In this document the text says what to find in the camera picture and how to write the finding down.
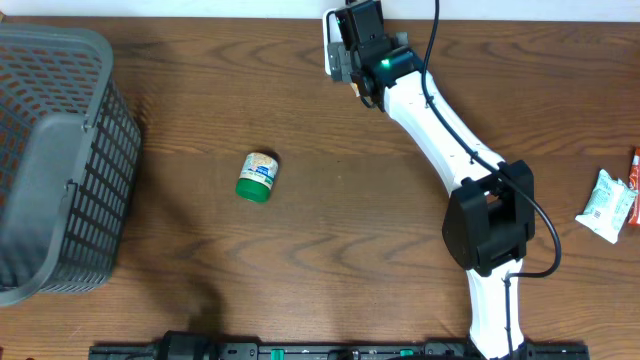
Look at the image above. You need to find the green lid jar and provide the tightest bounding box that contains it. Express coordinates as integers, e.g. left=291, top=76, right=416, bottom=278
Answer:
left=236, top=152, right=279, bottom=203

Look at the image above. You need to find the mint green wipes pack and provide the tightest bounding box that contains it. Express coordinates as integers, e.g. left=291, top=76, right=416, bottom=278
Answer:
left=575, top=169, right=638, bottom=244

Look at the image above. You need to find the red Top chocolate bar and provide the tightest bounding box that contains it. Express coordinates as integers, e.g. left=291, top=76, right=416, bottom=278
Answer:
left=628, top=147, right=640, bottom=227

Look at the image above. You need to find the orange tissue pack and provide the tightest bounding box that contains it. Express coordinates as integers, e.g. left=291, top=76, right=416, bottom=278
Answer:
left=350, top=83, right=360, bottom=97

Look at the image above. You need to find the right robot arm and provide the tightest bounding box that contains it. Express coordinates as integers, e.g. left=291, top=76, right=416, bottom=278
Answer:
left=323, top=1, right=535, bottom=359

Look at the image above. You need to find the white barcode scanner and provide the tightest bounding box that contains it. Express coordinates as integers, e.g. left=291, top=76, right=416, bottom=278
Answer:
left=323, top=8, right=343, bottom=77

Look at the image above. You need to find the grey plastic basket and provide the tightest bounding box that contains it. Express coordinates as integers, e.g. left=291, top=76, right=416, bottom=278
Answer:
left=1, top=24, right=142, bottom=306

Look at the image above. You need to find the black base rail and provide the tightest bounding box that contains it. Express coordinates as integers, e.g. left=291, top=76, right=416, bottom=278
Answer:
left=88, top=341, right=592, bottom=360

